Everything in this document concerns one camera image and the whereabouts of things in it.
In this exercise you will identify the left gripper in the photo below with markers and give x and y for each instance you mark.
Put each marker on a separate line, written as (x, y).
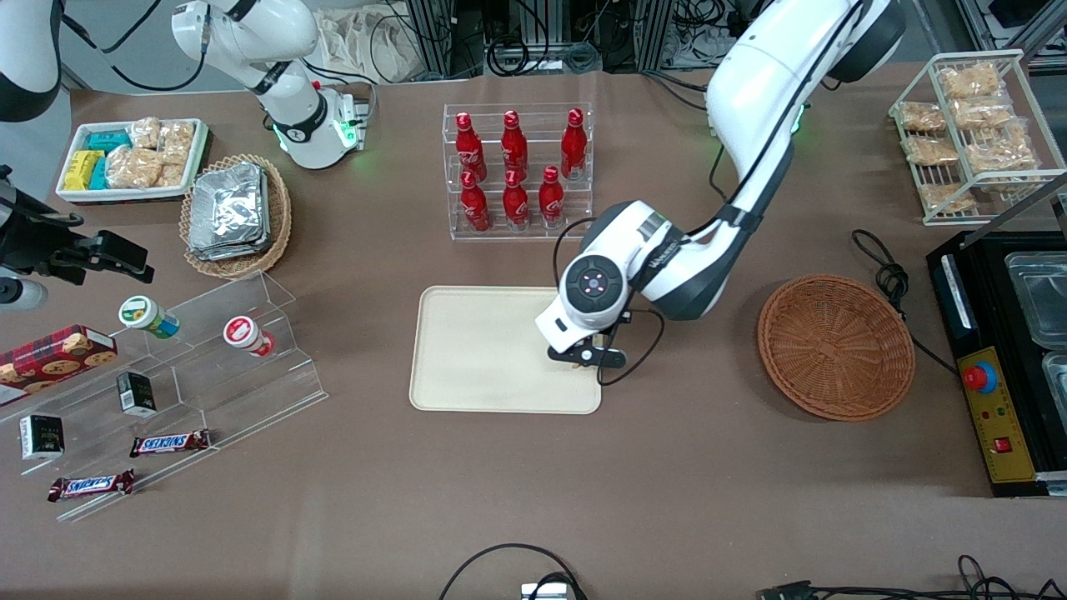
(613, 328)

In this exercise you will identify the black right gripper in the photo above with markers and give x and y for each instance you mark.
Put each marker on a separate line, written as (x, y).
(35, 242)

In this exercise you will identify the white Franka left arm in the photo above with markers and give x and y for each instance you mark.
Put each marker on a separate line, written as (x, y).
(750, 83)

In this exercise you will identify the white Franka right arm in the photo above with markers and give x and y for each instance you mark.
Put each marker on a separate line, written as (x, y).
(250, 33)

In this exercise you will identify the white rectangular snack tray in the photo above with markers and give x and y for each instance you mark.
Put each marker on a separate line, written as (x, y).
(125, 194)

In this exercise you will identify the beige plastic tray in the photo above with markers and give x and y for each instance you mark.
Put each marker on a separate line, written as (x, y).
(483, 350)

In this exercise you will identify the oval light wicker basket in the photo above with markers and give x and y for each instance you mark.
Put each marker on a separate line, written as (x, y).
(279, 217)

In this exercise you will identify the round brown wicker basket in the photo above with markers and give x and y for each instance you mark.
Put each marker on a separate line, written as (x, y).
(834, 346)

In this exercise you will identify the green lid yogurt cup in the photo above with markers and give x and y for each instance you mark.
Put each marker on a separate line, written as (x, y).
(143, 313)

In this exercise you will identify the teal snack pack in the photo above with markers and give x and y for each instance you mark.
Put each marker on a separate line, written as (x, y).
(108, 140)
(100, 175)

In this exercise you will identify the yellow snack pack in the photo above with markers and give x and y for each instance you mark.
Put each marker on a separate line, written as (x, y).
(82, 169)

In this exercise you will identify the clear bagged rice cracker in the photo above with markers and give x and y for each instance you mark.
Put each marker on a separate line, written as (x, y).
(177, 142)
(145, 132)
(132, 167)
(171, 175)

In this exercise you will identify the red tartan cookie box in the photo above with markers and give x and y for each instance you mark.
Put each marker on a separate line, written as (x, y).
(50, 358)

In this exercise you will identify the silver foil pack stack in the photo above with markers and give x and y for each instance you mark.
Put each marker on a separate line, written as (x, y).
(229, 208)

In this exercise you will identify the clear acrylic bottle rack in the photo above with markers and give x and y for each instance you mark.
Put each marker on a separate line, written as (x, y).
(517, 237)

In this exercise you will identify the small black carton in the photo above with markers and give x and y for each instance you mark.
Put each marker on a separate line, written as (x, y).
(136, 394)
(42, 437)

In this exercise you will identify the red cola bottle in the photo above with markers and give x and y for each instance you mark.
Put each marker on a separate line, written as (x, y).
(475, 208)
(469, 150)
(516, 204)
(551, 200)
(573, 146)
(514, 146)

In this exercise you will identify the red lid yogurt cup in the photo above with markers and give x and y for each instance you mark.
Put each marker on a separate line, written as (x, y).
(243, 333)

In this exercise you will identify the Snickers chocolate bar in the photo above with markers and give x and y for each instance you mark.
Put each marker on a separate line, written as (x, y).
(169, 443)
(90, 485)

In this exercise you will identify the clear acrylic stepped shelf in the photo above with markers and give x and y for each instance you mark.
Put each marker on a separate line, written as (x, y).
(242, 400)

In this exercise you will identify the small grey device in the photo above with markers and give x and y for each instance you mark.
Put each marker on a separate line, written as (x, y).
(546, 592)

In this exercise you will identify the white cloth bag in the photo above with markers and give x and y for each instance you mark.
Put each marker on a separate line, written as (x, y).
(367, 42)

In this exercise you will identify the bagged pastry snack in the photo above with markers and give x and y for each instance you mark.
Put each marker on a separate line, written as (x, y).
(922, 117)
(969, 79)
(982, 112)
(999, 150)
(946, 198)
(929, 150)

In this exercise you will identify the red emergency stop button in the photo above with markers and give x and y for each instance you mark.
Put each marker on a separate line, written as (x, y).
(980, 377)

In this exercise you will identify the black box with yellow panel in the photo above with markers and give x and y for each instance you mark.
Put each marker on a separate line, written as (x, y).
(1027, 392)

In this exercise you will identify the grey metal bar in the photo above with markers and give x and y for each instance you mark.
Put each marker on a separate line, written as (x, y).
(1025, 204)

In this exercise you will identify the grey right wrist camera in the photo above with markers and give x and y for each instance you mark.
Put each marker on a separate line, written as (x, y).
(21, 293)

